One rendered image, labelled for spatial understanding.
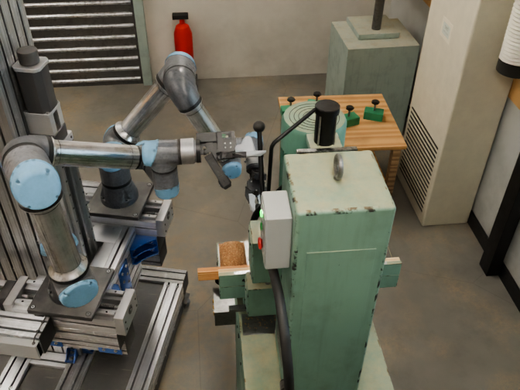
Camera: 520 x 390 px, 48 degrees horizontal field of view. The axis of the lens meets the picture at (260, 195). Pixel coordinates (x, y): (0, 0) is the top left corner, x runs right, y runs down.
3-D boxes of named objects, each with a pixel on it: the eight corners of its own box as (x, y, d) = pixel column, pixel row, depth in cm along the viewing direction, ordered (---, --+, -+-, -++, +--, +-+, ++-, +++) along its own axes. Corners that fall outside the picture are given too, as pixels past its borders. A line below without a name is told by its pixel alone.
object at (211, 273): (357, 265, 196) (358, 257, 193) (358, 269, 194) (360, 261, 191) (198, 276, 191) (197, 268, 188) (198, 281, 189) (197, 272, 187)
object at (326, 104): (334, 154, 151) (340, 97, 140) (340, 172, 145) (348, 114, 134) (304, 155, 150) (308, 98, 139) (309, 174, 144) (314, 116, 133)
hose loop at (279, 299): (279, 327, 171) (284, 239, 148) (295, 435, 145) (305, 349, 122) (261, 329, 171) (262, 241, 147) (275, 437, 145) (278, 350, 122)
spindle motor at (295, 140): (330, 184, 182) (340, 98, 162) (341, 222, 168) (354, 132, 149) (275, 188, 180) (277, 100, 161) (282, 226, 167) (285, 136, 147)
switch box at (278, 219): (284, 239, 145) (287, 189, 135) (289, 268, 137) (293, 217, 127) (260, 241, 144) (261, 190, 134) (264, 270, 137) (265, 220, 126)
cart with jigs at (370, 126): (370, 162, 393) (384, 76, 352) (391, 217, 350) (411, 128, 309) (275, 165, 389) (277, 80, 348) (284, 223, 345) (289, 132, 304)
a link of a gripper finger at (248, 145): (259, 134, 160) (232, 136, 165) (261, 155, 160) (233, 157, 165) (265, 135, 163) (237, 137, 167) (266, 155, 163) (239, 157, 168)
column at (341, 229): (343, 331, 187) (374, 148, 141) (359, 393, 170) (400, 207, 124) (275, 336, 185) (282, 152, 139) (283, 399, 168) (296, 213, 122)
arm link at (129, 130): (94, 157, 229) (176, 59, 205) (98, 136, 240) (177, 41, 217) (120, 172, 235) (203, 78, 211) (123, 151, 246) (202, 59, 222)
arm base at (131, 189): (95, 206, 230) (90, 187, 224) (107, 183, 241) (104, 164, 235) (131, 210, 228) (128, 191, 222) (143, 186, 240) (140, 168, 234)
